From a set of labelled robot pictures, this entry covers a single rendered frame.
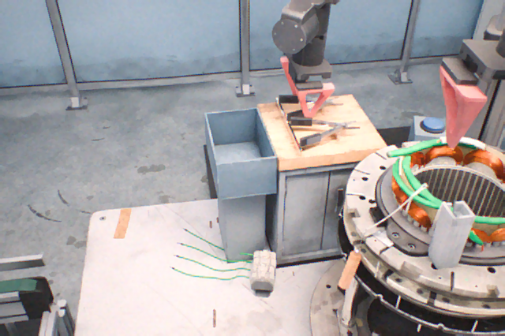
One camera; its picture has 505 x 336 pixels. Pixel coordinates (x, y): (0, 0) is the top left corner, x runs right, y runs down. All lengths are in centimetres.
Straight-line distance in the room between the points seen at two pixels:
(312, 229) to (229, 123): 27
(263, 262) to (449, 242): 46
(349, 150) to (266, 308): 34
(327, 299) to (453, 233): 41
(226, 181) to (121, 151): 190
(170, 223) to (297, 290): 33
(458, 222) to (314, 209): 40
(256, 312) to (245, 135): 35
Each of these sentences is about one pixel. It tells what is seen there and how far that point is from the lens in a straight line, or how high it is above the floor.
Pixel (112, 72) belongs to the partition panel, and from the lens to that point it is 312.
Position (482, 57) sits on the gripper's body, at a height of 140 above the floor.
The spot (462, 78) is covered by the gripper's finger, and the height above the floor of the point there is 138.
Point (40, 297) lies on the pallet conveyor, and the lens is 118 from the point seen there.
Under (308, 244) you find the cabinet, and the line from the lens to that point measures 107.
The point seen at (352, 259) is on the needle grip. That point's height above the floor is 106.
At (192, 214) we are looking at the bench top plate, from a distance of 121.
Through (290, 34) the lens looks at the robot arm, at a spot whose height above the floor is 127.
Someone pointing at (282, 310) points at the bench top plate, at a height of 78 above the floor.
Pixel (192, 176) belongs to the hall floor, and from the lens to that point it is 255.
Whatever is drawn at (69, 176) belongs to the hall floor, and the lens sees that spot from 269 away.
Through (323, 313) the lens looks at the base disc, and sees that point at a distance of 100.
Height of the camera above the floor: 161
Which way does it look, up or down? 38 degrees down
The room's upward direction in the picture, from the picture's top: straight up
